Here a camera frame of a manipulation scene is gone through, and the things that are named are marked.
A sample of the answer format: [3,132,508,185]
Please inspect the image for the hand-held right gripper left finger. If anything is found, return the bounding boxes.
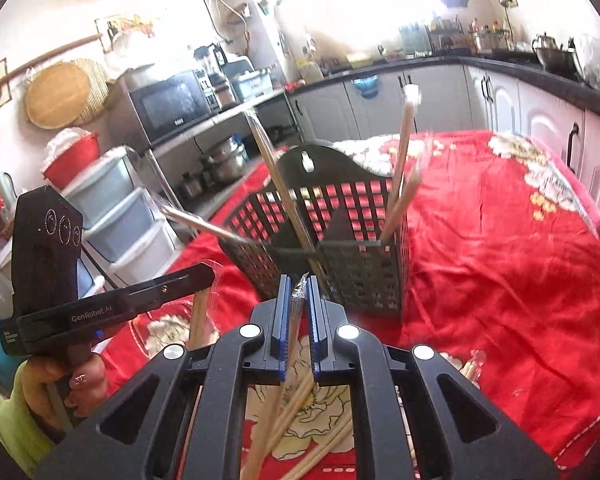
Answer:
[32,274,293,480]

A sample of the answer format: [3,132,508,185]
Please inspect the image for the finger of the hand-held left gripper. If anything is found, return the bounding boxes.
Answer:
[112,264,217,313]

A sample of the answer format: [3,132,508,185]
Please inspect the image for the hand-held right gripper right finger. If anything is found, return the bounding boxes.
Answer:
[305,274,561,480]

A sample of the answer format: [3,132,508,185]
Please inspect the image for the chopstick pair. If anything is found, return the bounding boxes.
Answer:
[390,132,436,241]
[247,110,328,286]
[161,205,261,251]
[177,259,220,480]
[242,272,313,480]
[380,85,423,243]

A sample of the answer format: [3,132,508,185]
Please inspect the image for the black plastic utensil basket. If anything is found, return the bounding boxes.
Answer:
[219,144,411,318]

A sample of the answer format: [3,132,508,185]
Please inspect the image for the person's left forearm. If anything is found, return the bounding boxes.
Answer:
[0,360,56,478]

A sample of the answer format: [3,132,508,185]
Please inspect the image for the person's left hand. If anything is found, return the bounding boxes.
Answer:
[20,352,108,433]

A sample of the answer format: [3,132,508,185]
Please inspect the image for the white plastic drawer unit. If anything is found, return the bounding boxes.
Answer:
[60,146,181,286]

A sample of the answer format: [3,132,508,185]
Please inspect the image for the small steel pot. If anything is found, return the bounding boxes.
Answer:
[180,172,203,198]

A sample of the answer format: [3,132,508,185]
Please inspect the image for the red plastic basin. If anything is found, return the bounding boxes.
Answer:
[42,132,101,188]

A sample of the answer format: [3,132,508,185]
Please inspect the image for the crumpled white plastic bag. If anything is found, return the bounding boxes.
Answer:
[45,127,93,156]

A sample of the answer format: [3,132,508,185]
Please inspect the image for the stacked steel pots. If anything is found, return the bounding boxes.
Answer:
[200,135,251,183]

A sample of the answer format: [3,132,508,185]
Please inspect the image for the steel shelf table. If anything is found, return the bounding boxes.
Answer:
[145,87,288,211]

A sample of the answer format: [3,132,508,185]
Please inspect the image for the round wooden board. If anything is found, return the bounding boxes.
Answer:
[25,61,91,128]

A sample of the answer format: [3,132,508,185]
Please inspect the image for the red floral blanket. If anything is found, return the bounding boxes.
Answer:
[97,130,600,480]

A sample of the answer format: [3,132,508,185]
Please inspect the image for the black microwave oven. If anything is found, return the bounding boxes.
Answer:
[127,70,216,146]

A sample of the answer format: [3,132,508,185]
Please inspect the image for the round woven bamboo tray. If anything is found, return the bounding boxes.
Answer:
[72,57,111,126]

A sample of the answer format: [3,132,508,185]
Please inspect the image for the long wooden pole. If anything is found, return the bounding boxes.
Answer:
[0,33,103,103]

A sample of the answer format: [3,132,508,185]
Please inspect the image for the grey-blue plastic box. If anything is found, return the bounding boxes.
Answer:
[232,67,276,101]

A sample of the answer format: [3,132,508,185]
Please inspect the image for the blender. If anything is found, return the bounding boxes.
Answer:
[194,45,226,111]

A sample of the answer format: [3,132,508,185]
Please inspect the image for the blue hanging basin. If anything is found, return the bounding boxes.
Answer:
[352,76,381,98]

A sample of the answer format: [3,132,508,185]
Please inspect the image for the steel stock pot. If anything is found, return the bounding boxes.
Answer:
[472,30,511,53]

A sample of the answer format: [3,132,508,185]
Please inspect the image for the steel pot with lid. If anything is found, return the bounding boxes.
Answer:
[532,32,578,71]

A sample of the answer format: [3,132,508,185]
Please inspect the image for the clear plastic bag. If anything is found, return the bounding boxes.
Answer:
[575,35,600,96]

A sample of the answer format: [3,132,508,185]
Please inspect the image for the fruit wall poster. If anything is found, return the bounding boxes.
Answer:
[95,15,158,53]

